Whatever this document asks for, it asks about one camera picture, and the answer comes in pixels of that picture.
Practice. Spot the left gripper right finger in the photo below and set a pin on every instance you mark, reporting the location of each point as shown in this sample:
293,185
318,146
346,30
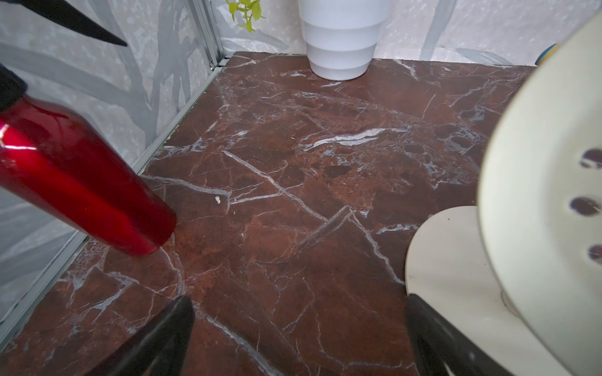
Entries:
439,348

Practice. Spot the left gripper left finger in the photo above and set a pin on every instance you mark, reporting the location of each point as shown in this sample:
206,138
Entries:
158,348

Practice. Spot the cream slotted spatula wooden handle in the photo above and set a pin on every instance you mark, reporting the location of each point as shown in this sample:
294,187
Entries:
539,201

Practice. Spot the cream utensil rack stand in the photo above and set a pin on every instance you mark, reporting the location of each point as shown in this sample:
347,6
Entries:
447,266

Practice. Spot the red spray bottle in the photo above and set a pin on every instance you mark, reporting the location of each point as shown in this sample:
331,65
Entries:
52,157

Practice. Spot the yellow toy shovel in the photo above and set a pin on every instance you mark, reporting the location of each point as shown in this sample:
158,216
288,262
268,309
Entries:
546,54

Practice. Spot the potted artificial plant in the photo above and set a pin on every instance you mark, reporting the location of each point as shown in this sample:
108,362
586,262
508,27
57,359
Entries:
339,38

